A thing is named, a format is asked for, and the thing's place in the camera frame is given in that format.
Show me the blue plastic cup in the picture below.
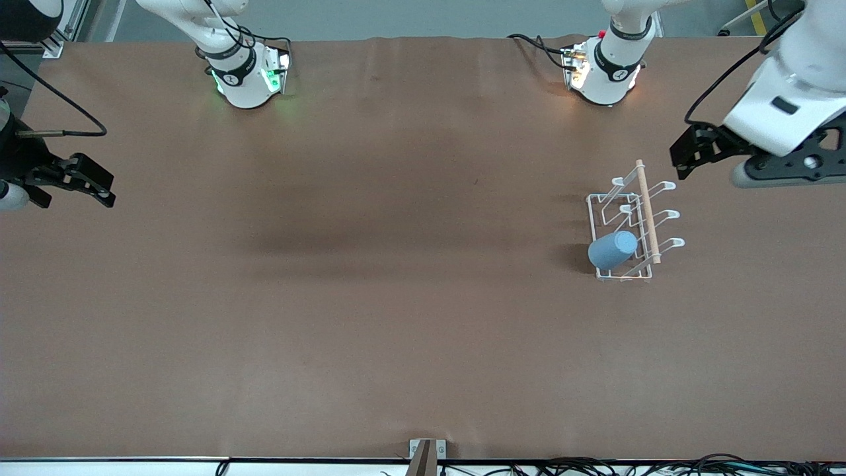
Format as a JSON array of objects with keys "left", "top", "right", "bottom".
[{"left": 588, "top": 230, "right": 639, "bottom": 270}]

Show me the brown table cover sheet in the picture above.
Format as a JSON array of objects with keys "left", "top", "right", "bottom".
[{"left": 0, "top": 36, "right": 846, "bottom": 461}]

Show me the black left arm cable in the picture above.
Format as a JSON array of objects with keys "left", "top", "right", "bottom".
[{"left": 684, "top": 0, "right": 807, "bottom": 126}]

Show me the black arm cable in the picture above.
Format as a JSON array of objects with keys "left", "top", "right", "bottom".
[
  {"left": 0, "top": 41, "right": 108, "bottom": 138},
  {"left": 684, "top": 0, "right": 807, "bottom": 126}
]

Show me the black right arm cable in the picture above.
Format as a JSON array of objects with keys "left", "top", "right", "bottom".
[{"left": 0, "top": 41, "right": 108, "bottom": 138}]

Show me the white wire cup holder rack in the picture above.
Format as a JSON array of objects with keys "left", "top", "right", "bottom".
[{"left": 586, "top": 159, "right": 686, "bottom": 283}]

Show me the aluminium frame profile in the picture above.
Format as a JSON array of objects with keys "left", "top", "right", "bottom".
[{"left": 40, "top": 0, "right": 90, "bottom": 59}]

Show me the black left base cable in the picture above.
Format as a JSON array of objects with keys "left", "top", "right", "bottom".
[{"left": 508, "top": 33, "right": 576, "bottom": 70}]

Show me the black base cable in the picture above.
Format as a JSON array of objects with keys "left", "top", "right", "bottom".
[
  {"left": 235, "top": 25, "right": 293, "bottom": 57},
  {"left": 508, "top": 33, "right": 576, "bottom": 70}
]

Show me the black right base cable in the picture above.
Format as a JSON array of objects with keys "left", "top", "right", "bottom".
[{"left": 235, "top": 25, "right": 293, "bottom": 57}]

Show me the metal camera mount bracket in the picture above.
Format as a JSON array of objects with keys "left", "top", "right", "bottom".
[{"left": 409, "top": 438, "right": 447, "bottom": 476}]

